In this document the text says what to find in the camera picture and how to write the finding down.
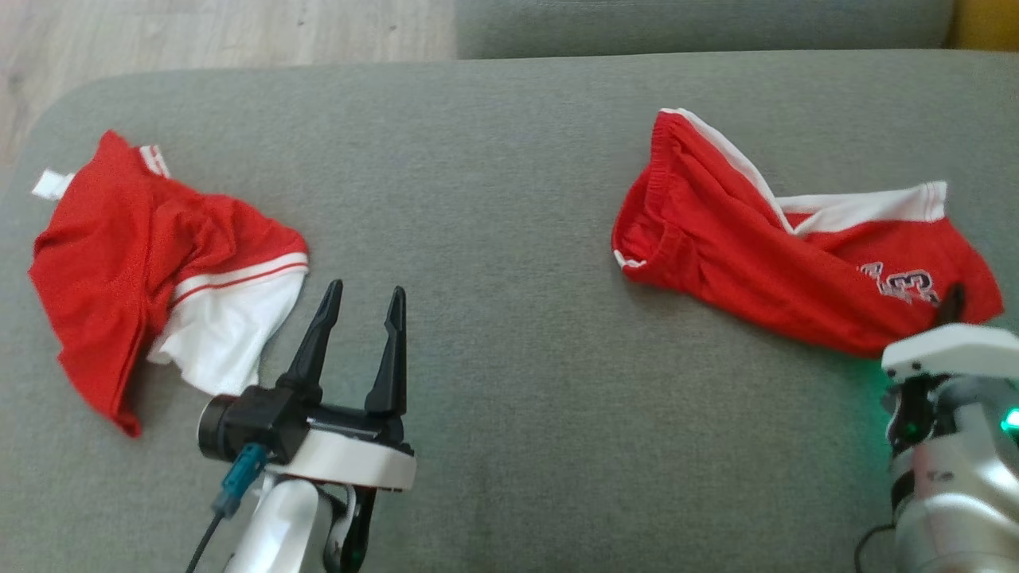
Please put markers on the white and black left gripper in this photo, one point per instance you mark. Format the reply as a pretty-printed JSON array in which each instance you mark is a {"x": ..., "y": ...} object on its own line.
[{"x": 358, "y": 461}]

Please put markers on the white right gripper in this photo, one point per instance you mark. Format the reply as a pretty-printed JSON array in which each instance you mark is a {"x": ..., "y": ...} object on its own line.
[{"x": 955, "y": 350}]

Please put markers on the red shorts with number 23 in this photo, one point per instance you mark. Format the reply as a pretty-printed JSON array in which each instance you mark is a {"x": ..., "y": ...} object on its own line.
[{"x": 716, "y": 239}]

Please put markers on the red and white jersey shirt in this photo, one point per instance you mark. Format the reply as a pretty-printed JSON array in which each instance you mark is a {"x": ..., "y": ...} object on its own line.
[{"x": 103, "y": 270}]

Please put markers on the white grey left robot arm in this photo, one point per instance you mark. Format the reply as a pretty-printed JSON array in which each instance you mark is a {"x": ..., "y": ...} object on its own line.
[{"x": 275, "y": 525}]

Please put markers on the large grey sofa chaise cushion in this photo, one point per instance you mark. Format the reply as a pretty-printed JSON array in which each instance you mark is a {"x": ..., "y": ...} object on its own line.
[{"x": 509, "y": 318}]

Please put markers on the yellow sofa backrest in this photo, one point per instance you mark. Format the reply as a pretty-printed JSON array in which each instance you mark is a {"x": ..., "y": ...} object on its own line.
[{"x": 987, "y": 22}]

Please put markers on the grey sofa seat cushion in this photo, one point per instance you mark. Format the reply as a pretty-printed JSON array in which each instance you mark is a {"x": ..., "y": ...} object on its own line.
[{"x": 700, "y": 24}]

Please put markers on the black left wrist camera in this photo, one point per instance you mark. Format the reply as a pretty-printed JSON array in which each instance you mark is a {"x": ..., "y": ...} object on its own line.
[{"x": 247, "y": 422}]

